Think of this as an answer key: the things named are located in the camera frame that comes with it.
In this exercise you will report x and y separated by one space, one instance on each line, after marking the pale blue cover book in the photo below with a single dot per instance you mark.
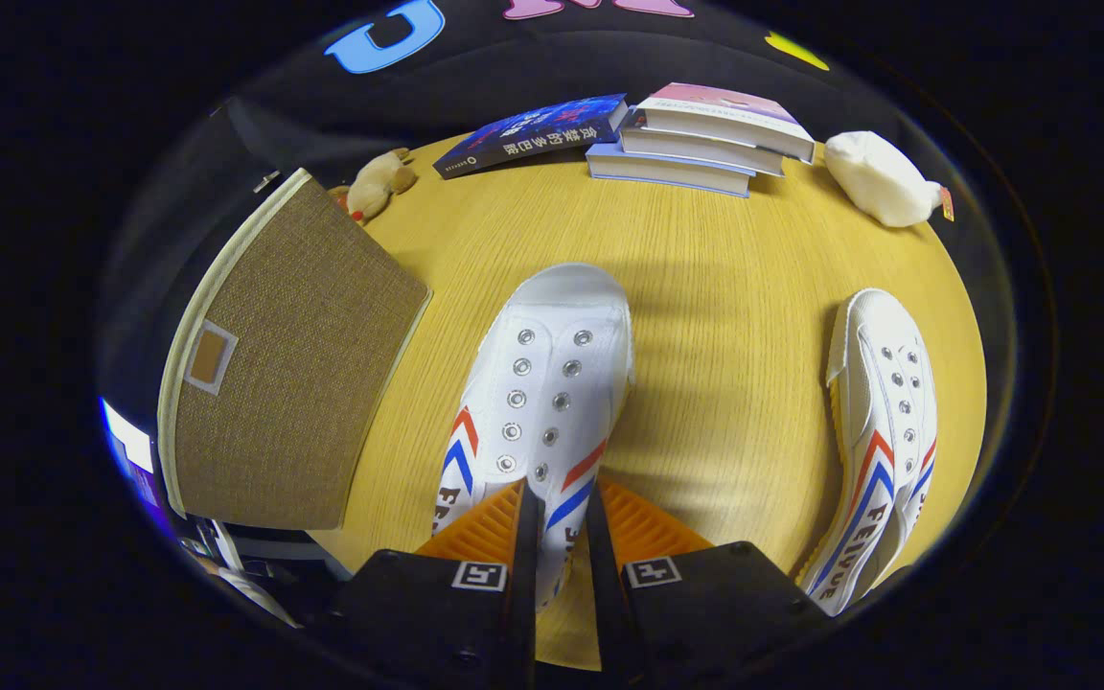
667 172

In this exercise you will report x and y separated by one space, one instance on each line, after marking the pink cover book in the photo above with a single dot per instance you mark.
724 115

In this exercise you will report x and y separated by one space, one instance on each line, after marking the white-edged book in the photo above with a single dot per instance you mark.
696 149

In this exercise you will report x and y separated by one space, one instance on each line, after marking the brown fabric storage box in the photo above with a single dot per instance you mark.
293 383

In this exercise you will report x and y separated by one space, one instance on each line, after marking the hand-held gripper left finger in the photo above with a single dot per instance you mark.
525 575

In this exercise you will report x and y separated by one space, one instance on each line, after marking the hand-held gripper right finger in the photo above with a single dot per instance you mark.
602 575

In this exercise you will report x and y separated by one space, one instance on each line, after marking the bright lit screen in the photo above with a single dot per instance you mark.
126 446

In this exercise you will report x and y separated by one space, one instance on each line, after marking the dark blue book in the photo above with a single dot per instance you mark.
533 132

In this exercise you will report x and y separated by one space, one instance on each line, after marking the white striped canvas shoe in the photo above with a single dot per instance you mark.
552 383
883 431

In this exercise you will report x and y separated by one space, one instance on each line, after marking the brown plush dog toy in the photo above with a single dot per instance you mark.
375 182

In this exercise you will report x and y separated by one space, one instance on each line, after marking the white plush toy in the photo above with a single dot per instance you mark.
878 177

